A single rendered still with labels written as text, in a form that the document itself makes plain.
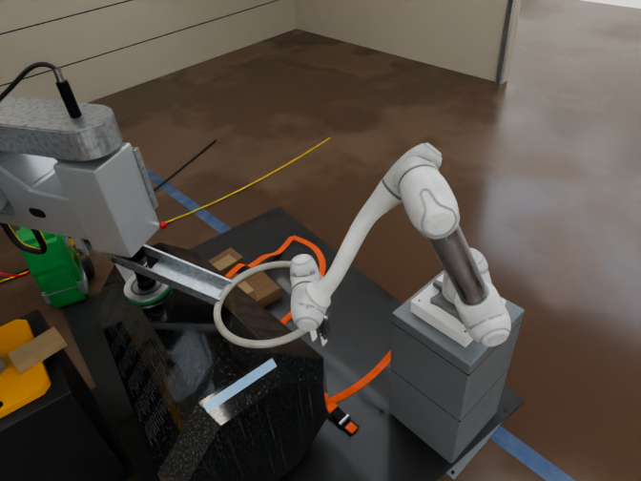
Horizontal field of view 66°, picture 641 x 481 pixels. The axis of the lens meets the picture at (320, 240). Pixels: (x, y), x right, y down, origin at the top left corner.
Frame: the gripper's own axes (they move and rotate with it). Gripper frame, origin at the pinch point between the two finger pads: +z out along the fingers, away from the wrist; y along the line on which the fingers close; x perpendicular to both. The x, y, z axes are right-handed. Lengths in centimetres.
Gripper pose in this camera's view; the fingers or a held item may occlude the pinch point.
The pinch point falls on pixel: (319, 336)
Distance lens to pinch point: 203.3
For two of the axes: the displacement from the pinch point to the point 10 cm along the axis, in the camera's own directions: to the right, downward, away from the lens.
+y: -8.1, -2.5, 5.2
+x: -5.6, 5.7, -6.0
